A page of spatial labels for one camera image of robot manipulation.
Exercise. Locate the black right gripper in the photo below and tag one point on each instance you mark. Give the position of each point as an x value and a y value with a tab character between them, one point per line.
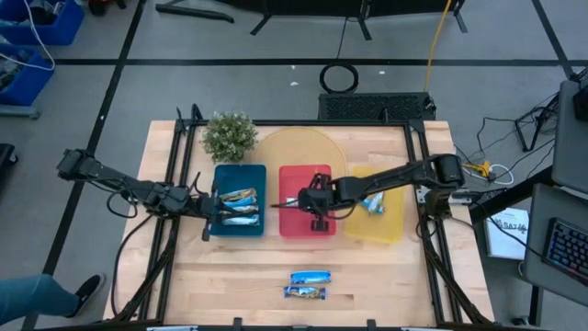
321	195

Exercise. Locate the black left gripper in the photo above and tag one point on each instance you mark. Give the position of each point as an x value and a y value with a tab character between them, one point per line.
200	205

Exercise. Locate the silver brown granola bar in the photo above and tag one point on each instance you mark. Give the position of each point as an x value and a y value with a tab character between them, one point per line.
241	209

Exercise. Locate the orange brown granola bar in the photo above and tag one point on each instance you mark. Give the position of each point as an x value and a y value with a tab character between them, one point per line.
239	193

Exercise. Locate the cyan peanut butter granola bar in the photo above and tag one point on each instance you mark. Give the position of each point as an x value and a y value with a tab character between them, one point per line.
243	201

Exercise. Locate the silver blue granola bar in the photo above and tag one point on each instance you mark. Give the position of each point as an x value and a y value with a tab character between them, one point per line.
241	220

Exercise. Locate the bright blue granola bar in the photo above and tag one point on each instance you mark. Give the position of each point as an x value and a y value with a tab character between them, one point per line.
310	277

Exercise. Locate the blue white granola bar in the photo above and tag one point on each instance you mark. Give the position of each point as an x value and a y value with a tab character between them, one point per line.
373	203

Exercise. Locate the Chewy oatmeal raisin granola bar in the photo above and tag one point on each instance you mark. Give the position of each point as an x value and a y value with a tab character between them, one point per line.
304	293

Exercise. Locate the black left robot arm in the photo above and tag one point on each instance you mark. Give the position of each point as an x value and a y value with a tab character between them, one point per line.
119	181

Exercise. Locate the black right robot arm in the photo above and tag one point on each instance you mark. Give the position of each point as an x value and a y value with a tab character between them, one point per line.
395	177

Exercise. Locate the red plastic sorting tray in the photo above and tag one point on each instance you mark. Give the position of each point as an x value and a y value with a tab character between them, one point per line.
294	225

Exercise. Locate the blue plastic sorting tray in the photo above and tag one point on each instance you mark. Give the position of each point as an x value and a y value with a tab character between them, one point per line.
236	177

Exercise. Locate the round wooden board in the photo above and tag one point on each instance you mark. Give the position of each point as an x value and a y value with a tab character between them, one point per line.
298	147

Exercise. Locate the small green potted plant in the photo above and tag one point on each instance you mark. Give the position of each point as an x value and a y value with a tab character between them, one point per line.
229	137

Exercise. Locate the yellow plastic sorting tray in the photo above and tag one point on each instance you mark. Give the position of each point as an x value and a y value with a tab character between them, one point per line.
367	230

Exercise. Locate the black perforated metal case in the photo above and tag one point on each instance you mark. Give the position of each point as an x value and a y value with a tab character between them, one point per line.
376	106

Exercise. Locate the person's shoe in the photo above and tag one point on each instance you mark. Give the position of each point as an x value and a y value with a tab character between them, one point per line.
87	292

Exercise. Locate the yellow power plug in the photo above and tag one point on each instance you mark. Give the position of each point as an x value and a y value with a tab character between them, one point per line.
480	167

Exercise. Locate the black partition panel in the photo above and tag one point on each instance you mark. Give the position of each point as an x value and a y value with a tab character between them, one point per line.
298	5

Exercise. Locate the black floor bar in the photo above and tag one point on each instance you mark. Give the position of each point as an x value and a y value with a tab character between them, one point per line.
193	12

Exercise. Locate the person's leg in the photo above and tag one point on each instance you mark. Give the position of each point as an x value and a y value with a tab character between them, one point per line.
32	296

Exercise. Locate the white paper manual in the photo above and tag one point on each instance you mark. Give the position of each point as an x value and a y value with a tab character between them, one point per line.
505	239

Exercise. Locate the black floor object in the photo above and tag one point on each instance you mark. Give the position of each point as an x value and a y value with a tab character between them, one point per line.
5	158

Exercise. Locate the blue storage crate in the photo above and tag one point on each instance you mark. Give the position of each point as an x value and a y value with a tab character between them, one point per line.
32	83
64	27

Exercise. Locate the grey desk with keyboard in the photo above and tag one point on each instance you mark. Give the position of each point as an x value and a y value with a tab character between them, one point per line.
533	257

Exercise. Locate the backlit black keyboard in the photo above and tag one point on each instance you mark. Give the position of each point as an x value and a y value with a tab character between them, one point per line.
569	248

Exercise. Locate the grey side table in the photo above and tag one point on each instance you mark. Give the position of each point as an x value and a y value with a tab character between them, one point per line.
569	147

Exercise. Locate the black box on table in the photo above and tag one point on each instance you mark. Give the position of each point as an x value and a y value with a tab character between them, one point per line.
581	106

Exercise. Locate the black aluminium rig frame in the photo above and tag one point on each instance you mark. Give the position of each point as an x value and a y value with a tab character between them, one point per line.
298	123

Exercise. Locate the black table edge bracket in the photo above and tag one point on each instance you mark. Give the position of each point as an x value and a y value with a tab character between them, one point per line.
236	323
371	324

